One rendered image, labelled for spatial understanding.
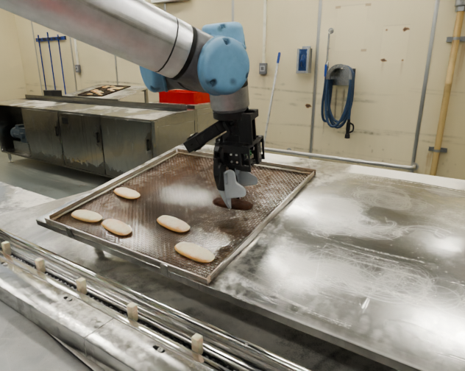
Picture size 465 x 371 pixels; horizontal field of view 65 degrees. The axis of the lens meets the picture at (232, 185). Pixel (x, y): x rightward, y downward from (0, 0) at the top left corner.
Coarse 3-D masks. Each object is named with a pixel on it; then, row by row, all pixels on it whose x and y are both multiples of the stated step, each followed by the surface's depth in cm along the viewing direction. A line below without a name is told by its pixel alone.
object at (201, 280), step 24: (144, 168) 115; (168, 168) 115; (264, 168) 107; (288, 168) 105; (96, 192) 101; (144, 192) 101; (216, 192) 96; (264, 192) 94; (72, 216) 92; (144, 216) 88; (192, 216) 86; (216, 216) 85; (96, 240) 80; (120, 240) 80; (216, 240) 77; (168, 264) 68; (192, 264) 70; (216, 264) 69
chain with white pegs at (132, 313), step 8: (0, 248) 88; (8, 248) 84; (16, 256) 84; (32, 264) 80; (40, 264) 76; (48, 272) 77; (64, 280) 74; (80, 280) 69; (80, 288) 69; (88, 296) 69; (104, 304) 68; (128, 304) 62; (136, 304) 62; (120, 312) 65; (128, 312) 62; (136, 312) 62; (136, 320) 62; (152, 328) 61; (168, 336) 59; (192, 336) 54; (200, 336) 54; (184, 344) 57; (192, 344) 55; (200, 344) 54; (200, 352) 55; (216, 360) 54; (232, 368) 52
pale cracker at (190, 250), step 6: (180, 246) 74; (186, 246) 74; (192, 246) 73; (198, 246) 73; (180, 252) 73; (186, 252) 72; (192, 252) 72; (198, 252) 71; (204, 252) 71; (210, 252) 71; (192, 258) 71; (198, 258) 70; (204, 258) 70; (210, 258) 70
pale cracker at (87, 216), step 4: (76, 212) 92; (80, 212) 91; (84, 212) 91; (88, 212) 91; (92, 212) 91; (76, 216) 90; (80, 216) 90; (84, 216) 89; (88, 216) 89; (92, 216) 89; (96, 216) 89; (100, 216) 89; (84, 220) 89; (88, 220) 88; (92, 220) 88; (96, 220) 88
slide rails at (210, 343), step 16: (0, 240) 89; (32, 256) 82; (32, 272) 75; (64, 272) 75; (64, 288) 70; (96, 288) 70; (96, 304) 65; (128, 320) 61; (160, 320) 61; (176, 320) 61; (160, 336) 57; (208, 336) 57; (192, 352) 54; (224, 352) 54; (240, 352) 54; (224, 368) 51; (256, 368) 51; (272, 368) 51
